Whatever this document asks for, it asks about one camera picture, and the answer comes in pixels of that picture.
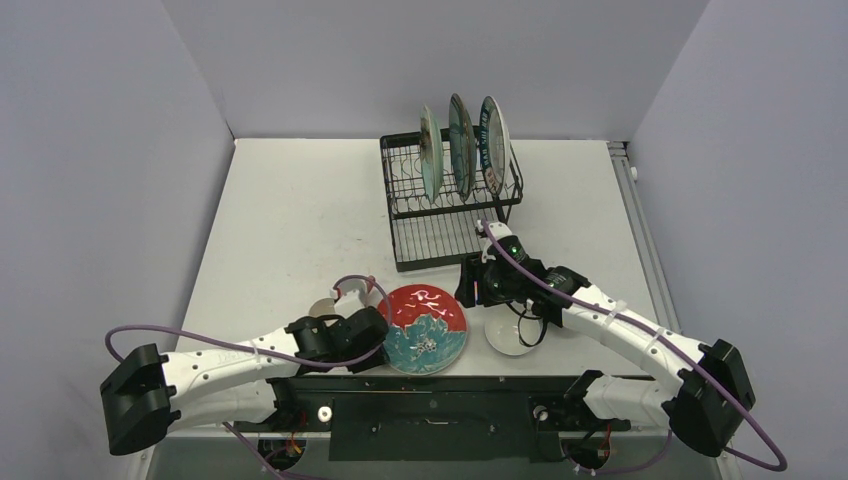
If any large pink mug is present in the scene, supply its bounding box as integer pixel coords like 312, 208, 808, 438
308, 298, 338, 321

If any black wire dish rack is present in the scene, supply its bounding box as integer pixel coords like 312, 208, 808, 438
379, 129, 524, 273

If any blue glazed plate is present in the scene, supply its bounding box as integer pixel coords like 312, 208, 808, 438
448, 93, 477, 202

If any light teal flower plate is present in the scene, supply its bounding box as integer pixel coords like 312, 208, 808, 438
420, 104, 444, 204

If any green rimmed white plate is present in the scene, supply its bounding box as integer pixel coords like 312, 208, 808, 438
479, 96, 511, 197

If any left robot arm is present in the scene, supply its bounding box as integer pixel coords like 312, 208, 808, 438
100, 306, 390, 456

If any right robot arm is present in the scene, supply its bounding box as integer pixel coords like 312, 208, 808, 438
455, 235, 756, 457

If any white bowl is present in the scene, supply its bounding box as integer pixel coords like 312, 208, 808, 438
484, 316, 542, 357

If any red and blue plate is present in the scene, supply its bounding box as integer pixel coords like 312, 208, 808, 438
378, 284, 469, 376

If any black base panel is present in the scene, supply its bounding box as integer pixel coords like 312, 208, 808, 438
232, 374, 649, 462

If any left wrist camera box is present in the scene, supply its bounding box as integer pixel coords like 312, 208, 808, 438
330, 277, 374, 317

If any aluminium rail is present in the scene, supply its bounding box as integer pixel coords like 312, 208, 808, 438
607, 141, 681, 332

